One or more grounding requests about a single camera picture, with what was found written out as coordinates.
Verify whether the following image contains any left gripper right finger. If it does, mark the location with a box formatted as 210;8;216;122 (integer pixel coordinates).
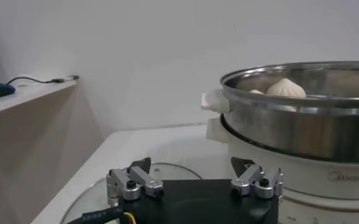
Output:
230;156;284;200

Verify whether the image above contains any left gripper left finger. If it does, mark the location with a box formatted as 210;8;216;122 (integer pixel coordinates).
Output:
105;156;165;208

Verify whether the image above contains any glass lid with white handle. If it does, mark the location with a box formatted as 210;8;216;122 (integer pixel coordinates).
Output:
60;163;203;224

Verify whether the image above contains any stainless steel steamer pot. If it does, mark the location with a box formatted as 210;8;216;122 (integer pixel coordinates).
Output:
201;61;359;163

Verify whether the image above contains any white table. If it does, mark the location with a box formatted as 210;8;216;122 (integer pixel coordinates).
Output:
31;123;232;224

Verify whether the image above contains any white electric cooker base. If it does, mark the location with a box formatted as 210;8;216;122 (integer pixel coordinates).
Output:
205;117;359;224

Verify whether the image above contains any white side desk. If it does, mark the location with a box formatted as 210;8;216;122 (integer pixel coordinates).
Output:
0;79;107;224

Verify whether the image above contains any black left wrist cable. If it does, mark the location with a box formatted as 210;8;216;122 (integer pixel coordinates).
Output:
66;206;137;224

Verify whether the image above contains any black cable with adapter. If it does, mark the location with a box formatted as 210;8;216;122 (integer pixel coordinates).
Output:
7;75;80;86

